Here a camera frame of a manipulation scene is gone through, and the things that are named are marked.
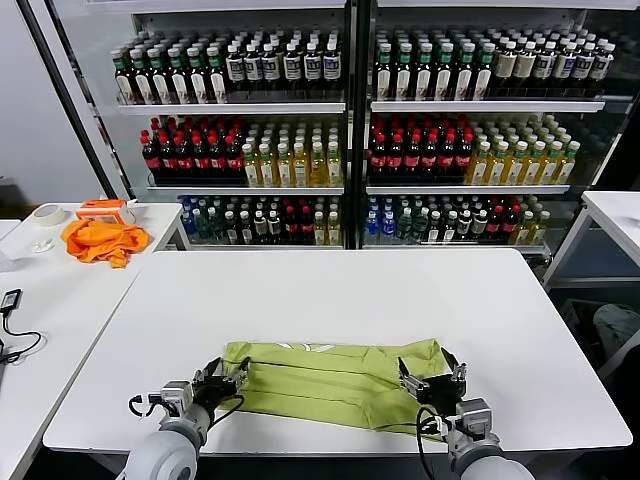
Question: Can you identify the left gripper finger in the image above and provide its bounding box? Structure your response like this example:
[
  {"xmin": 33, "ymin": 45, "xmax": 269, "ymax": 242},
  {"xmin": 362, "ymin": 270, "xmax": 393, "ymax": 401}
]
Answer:
[
  {"xmin": 225, "ymin": 356, "xmax": 252, "ymax": 389},
  {"xmin": 192, "ymin": 356, "xmax": 225, "ymax": 387}
]

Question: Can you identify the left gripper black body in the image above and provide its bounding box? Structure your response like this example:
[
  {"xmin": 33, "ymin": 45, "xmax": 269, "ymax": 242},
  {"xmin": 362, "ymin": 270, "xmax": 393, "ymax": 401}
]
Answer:
[{"xmin": 191, "ymin": 376, "xmax": 245, "ymax": 410}]

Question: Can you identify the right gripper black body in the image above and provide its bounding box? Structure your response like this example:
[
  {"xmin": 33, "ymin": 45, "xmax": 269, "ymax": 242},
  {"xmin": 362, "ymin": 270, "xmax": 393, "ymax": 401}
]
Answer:
[{"xmin": 416, "ymin": 373, "xmax": 468, "ymax": 415}]

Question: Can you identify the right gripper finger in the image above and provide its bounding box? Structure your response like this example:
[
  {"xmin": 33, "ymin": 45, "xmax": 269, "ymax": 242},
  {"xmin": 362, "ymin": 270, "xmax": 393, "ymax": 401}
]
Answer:
[
  {"xmin": 439, "ymin": 347, "xmax": 470, "ymax": 385},
  {"xmin": 396, "ymin": 356, "xmax": 427, "ymax": 397}
]

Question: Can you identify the yellow-green t-shirt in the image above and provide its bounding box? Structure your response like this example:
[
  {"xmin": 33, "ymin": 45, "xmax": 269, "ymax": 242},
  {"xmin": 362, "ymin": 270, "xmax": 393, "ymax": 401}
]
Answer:
[{"xmin": 219, "ymin": 338, "xmax": 454, "ymax": 435}]

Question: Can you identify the white side table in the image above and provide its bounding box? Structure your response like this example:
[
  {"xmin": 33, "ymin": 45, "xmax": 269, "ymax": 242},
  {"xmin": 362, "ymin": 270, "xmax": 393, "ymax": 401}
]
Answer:
[
  {"xmin": 0, "ymin": 201, "xmax": 192, "ymax": 480},
  {"xmin": 542, "ymin": 189, "xmax": 640, "ymax": 292}
]

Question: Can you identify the grey white bundle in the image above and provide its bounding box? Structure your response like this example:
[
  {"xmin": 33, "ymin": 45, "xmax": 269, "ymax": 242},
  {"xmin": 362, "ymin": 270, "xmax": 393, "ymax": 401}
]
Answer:
[{"xmin": 593, "ymin": 303, "xmax": 640, "ymax": 361}]

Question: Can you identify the crumpled orange cloth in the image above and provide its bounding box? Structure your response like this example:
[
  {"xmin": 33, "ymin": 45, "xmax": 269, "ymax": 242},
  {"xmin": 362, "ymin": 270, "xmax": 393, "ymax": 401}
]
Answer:
[{"xmin": 61, "ymin": 218, "xmax": 151, "ymax": 269}]

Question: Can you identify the orange and white box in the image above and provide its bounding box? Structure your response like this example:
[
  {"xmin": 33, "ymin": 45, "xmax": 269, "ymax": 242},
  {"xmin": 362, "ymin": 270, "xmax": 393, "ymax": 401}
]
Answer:
[{"xmin": 76, "ymin": 198, "xmax": 139, "ymax": 226}]

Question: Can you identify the black power adapter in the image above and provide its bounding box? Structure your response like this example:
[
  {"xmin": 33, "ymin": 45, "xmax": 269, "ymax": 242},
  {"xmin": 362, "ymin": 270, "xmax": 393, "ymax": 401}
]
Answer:
[{"xmin": 0, "ymin": 288, "xmax": 24, "ymax": 314}]

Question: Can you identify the beige masking tape roll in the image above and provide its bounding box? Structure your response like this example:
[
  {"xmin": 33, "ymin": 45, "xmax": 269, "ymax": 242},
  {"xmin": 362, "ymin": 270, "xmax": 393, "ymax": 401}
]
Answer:
[{"xmin": 33, "ymin": 204, "xmax": 74, "ymax": 228}]

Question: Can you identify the glass drinks display cabinet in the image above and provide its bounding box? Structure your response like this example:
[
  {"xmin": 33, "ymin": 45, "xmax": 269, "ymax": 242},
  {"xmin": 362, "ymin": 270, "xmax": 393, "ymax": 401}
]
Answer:
[
  {"xmin": 357, "ymin": 0, "xmax": 640, "ymax": 256},
  {"xmin": 47, "ymin": 0, "xmax": 361, "ymax": 251}
]

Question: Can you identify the green cap dark tea bottle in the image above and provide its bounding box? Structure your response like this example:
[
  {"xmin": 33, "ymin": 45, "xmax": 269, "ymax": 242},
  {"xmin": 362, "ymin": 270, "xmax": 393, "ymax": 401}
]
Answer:
[
  {"xmin": 415, "ymin": 42, "xmax": 435, "ymax": 101},
  {"xmin": 148, "ymin": 46, "xmax": 173, "ymax": 105},
  {"xmin": 375, "ymin": 42, "xmax": 396, "ymax": 101},
  {"xmin": 434, "ymin": 42, "xmax": 456, "ymax": 101},
  {"xmin": 472, "ymin": 42, "xmax": 498, "ymax": 101},
  {"xmin": 167, "ymin": 46, "xmax": 191, "ymax": 105},
  {"xmin": 395, "ymin": 42, "xmax": 416, "ymax": 101},
  {"xmin": 110, "ymin": 47, "xmax": 136, "ymax": 105},
  {"xmin": 453, "ymin": 42, "xmax": 477, "ymax": 101},
  {"xmin": 186, "ymin": 45, "xmax": 210, "ymax": 105},
  {"xmin": 206, "ymin": 45, "xmax": 229, "ymax": 105},
  {"xmin": 129, "ymin": 47, "xmax": 154, "ymax": 105}
]

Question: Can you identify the blue label dark drink bottle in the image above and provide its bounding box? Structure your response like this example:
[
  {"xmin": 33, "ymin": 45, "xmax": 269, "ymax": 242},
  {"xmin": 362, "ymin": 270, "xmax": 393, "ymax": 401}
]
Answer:
[
  {"xmin": 262, "ymin": 42, "xmax": 283, "ymax": 92},
  {"xmin": 589, "ymin": 43, "xmax": 619, "ymax": 94},
  {"xmin": 323, "ymin": 41, "xmax": 344, "ymax": 92},
  {"xmin": 572, "ymin": 42, "xmax": 600, "ymax": 94},
  {"xmin": 244, "ymin": 43, "xmax": 265, "ymax": 92},
  {"xmin": 533, "ymin": 40, "xmax": 559, "ymax": 94},
  {"xmin": 303, "ymin": 42, "xmax": 324, "ymax": 92},
  {"xmin": 552, "ymin": 42, "xmax": 580, "ymax": 94},
  {"xmin": 225, "ymin": 43, "xmax": 246, "ymax": 92},
  {"xmin": 283, "ymin": 42, "xmax": 304, "ymax": 92}
]

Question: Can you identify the beige label dark drink bottle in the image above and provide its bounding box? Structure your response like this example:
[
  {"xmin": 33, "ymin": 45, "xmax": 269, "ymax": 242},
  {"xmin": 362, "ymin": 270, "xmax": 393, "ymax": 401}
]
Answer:
[
  {"xmin": 494, "ymin": 40, "xmax": 519, "ymax": 96},
  {"xmin": 514, "ymin": 40, "xmax": 539, "ymax": 96}
]

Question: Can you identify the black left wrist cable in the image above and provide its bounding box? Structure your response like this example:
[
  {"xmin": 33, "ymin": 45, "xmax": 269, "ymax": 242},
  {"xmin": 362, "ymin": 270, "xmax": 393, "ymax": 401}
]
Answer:
[{"xmin": 212, "ymin": 394, "xmax": 246, "ymax": 426}]

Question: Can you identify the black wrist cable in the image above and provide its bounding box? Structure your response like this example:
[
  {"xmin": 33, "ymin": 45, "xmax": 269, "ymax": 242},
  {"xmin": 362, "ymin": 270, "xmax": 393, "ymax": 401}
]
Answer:
[
  {"xmin": 212, "ymin": 394, "xmax": 246, "ymax": 426},
  {"xmin": 414, "ymin": 405, "xmax": 454, "ymax": 480}
]

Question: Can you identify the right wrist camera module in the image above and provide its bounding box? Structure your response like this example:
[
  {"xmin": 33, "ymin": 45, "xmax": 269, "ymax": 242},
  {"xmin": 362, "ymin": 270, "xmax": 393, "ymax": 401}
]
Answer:
[{"xmin": 454, "ymin": 398, "xmax": 494, "ymax": 434}]

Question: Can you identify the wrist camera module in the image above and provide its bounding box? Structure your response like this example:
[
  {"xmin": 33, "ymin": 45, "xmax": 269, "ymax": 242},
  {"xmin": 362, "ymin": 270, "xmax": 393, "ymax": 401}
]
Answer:
[
  {"xmin": 454, "ymin": 398, "xmax": 494, "ymax": 434},
  {"xmin": 147, "ymin": 380, "xmax": 194, "ymax": 416}
]

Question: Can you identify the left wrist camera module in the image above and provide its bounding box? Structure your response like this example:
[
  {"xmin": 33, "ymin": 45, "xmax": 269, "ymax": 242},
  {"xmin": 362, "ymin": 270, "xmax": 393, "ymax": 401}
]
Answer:
[{"xmin": 147, "ymin": 380, "xmax": 194, "ymax": 416}]

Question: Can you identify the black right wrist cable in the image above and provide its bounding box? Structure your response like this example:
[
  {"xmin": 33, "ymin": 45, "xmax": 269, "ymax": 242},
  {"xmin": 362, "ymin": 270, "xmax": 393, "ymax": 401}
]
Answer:
[{"xmin": 414, "ymin": 405, "xmax": 454, "ymax": 480}]

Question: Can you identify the black adapter cable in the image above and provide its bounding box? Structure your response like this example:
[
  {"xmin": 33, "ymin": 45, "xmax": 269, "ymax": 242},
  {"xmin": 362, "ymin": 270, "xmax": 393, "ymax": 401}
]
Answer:
[{"xmin": 0, "ymin": 309, "xmax": 44, "ymax": 364}]

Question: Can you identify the black slanted frame post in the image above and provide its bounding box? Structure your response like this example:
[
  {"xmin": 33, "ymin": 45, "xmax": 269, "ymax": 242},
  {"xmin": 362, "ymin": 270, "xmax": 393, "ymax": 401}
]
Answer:
[{"xmin": 17, "ymin": 0, "xmax": 119, "ymax": 201}]

